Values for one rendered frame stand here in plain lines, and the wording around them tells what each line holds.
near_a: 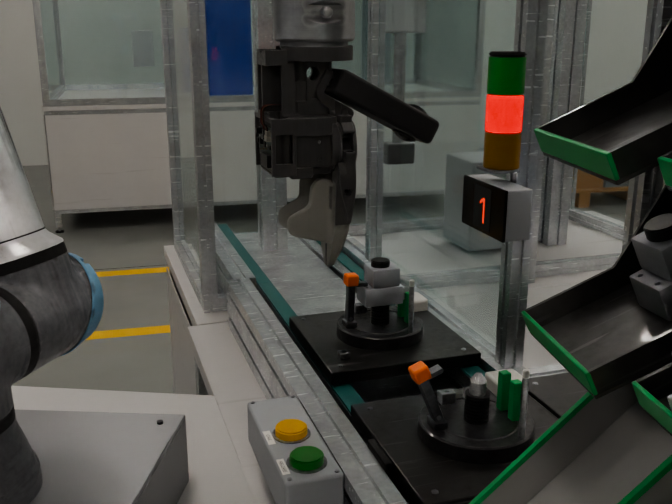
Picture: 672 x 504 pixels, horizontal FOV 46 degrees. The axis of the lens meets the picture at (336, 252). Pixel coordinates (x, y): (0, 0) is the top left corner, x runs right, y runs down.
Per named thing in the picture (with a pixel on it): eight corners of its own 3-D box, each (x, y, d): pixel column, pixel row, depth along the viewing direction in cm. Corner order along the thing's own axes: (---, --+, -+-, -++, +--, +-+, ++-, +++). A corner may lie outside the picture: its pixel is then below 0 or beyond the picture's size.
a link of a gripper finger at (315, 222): (283, 269, 78) (281, 176, 75) (340, 263, 80) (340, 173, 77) (291, 278, 75) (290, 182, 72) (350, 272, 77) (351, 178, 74)
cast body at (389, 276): (365, 308, 123) (365, 265, 121) (356, 299, 127) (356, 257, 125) (415, 302, 126) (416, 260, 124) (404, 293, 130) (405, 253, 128)
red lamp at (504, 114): (495, 134, 105) (498, 96, 104) (478, 129, 110) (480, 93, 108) (529, 132, 107) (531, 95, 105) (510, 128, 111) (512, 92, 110)
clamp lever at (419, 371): (433, 425, 93) (413, 373, 90) (426, 417, 95) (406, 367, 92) (459, 411, 94) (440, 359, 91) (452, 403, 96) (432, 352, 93)
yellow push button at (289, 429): (279, 450, 96) (279, 435, 96) (272, 434, 100) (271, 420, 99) (311, 445, 98) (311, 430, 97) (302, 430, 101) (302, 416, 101)
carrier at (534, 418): (424, 522, 83) (429, 414, 79) (350, 418, 105) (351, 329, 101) (619, 483, 90) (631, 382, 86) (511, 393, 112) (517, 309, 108)
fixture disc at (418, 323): (353, 355, 119) (353, 343, 119) (325, 323, 132) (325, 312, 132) (437, 344, 124) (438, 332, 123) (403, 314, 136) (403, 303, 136)
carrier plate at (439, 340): (331, 386, 114) (331, 372, 113) (289, 327, 136) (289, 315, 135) (480, 364, 121) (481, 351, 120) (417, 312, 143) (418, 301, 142)
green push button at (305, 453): (294, 480, 90) (294, 465, 89) (286, 463, 94) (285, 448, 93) (328, 475, 91) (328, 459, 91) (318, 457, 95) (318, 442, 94)
